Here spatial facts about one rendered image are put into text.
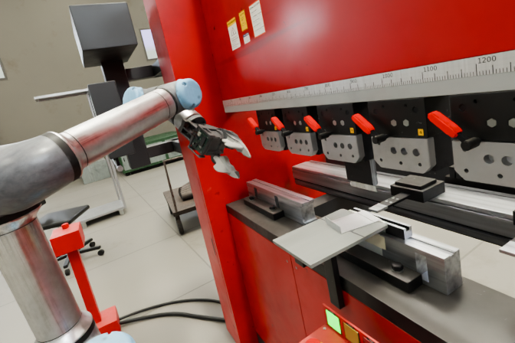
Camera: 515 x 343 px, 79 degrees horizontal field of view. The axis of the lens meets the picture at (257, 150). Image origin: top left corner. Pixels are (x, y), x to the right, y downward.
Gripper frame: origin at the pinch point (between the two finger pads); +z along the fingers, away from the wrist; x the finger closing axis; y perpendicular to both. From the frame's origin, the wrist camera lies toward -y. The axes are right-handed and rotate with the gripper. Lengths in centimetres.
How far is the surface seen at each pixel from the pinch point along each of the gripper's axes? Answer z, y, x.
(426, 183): 34, -46, 15
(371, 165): 21.8, -23.5, 14.2
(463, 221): 48, -45, 11
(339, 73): 3.6, -14.8, 31.5
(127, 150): -77, -23, -46
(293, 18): -19.5, -17.1, 38.7
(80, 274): -93, -35, -154
